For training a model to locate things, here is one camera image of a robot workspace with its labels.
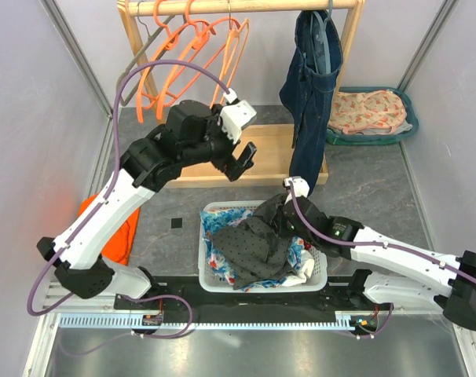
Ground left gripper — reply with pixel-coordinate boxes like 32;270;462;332
182;104;258;181

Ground grey dotted garment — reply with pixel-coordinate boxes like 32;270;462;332
211;194;295;290

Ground white blouse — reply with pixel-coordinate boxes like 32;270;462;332
283;250;315;287

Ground blue floral skirt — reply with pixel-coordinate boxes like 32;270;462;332
200;207;312;294

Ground dark denim garment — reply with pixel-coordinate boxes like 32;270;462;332
280;11;343;193

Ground orange hanger of grey garment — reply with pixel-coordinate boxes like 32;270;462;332
219;13;250;87

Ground orange hanger of floral skirt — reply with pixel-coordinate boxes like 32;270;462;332
149;1;229;122

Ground blue-grey hanger of denim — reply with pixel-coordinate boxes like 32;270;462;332
307;0;333;75

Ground orange hanger of blouse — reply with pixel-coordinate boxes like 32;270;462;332
136;1;209;123

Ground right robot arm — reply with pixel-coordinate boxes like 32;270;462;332
276;196;476;331

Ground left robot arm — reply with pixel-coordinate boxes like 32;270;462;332
37;101;257;309

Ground wooden clothes rack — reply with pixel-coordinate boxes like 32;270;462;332
141;1;364;189

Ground green laundry tub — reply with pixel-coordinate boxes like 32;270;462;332
327;86;419;146

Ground black square floor marker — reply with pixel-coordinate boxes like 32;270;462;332
170;218;183;229

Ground white plastic laundry basket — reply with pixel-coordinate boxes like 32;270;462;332
197;200;328;294

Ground pink patterned clothes in tub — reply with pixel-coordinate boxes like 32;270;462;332
328;90;412;136

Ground orange cloth on floor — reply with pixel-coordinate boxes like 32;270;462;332
101;208;141;265

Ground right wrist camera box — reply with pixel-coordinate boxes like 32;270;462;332
283;176;309;201

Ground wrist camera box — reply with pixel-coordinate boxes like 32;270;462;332
283;176;309;201
220;89;257;145

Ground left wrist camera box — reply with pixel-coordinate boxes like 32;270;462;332
220;89;257;145

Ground slotted cable duct rail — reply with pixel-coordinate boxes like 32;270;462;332
59;313;357;331

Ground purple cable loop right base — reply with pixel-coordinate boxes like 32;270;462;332
336;303;394;341

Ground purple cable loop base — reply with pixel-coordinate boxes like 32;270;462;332
57;291;197;357
336;303;394;341

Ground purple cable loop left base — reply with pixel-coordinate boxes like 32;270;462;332
57;291;197;357

